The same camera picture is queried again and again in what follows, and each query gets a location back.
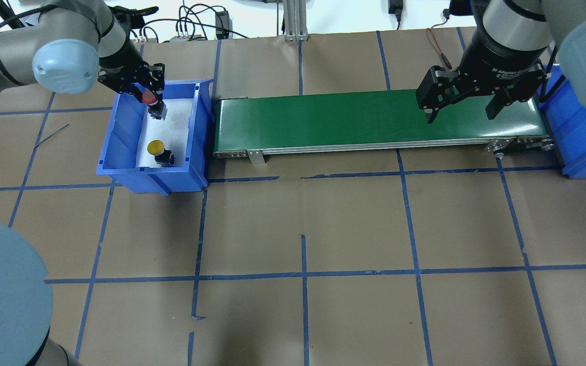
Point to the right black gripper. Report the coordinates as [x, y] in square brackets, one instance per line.
[496, 59]

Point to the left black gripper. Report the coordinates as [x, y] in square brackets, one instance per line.
[119, 56]

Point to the red push button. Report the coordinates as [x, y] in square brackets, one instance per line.
[157, 108]

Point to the yellow push button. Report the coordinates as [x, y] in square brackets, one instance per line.
[163, 157]

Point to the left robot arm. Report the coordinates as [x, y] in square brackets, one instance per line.
[75, 44]

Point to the white foam pad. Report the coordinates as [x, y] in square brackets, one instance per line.
[173, 131]

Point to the blue source bin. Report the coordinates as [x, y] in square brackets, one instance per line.
[118, 155]

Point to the black power adapter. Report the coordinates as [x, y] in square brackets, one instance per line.
[222, 25]

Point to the green conveyor belt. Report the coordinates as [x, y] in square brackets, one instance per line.
[255, 127]

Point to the blue target bin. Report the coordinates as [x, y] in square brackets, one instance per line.
[566, 120]

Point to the aluminium frame post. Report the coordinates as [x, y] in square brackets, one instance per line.
[295, 21]

